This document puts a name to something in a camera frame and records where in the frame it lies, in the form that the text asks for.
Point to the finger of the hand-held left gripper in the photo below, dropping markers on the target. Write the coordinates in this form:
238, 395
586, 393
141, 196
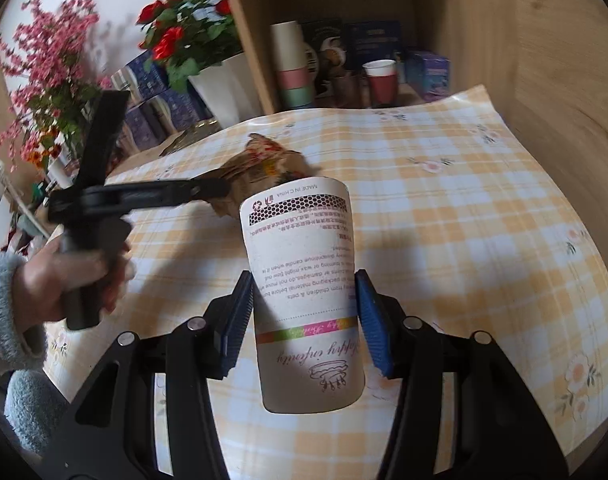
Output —
174, 192

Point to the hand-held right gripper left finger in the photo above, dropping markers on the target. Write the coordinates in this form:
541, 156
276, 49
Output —
236, 330

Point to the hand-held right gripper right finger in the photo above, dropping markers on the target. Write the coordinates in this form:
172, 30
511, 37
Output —
374, 330

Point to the brown printed snack wrapper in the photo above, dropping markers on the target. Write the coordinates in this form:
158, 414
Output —
264, 160

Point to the beige printed cardboard tube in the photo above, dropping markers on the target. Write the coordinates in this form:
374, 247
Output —
304, 260

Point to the person's left forearm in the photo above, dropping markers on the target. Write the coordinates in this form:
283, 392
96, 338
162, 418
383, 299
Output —
4, 310

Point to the person's left hand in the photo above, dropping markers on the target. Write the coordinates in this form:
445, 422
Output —
44, 280

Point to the tray of small bottles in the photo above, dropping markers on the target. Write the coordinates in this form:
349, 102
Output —
191, 135

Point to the gold and blue gift box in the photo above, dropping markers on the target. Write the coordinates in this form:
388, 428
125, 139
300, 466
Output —
139, 130
184, 105

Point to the orange flowers in ribbed vase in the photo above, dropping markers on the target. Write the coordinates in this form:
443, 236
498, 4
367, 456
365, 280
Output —
40, 154

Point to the red roses in white vase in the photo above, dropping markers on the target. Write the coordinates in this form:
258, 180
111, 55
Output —
224, 90

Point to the large blue carton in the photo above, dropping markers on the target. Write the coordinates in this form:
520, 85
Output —
146, 77

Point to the pink blossoms in patterned planter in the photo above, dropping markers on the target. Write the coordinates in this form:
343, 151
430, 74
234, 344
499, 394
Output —
49, 85

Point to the stack of pastel paper cups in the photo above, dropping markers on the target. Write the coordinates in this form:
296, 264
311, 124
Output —
291, 65

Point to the person's grey fleece leg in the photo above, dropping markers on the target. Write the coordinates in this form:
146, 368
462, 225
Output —
29, 405

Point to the dark blue box with figure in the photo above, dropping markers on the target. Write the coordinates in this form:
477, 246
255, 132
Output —
329, 55

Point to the red paper cup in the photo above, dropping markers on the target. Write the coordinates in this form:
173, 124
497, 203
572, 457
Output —
381, 85

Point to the blue printed box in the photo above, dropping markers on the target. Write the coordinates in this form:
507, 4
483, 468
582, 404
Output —
374, 40

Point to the purple box on shelf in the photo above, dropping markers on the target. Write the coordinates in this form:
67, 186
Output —
429, 75

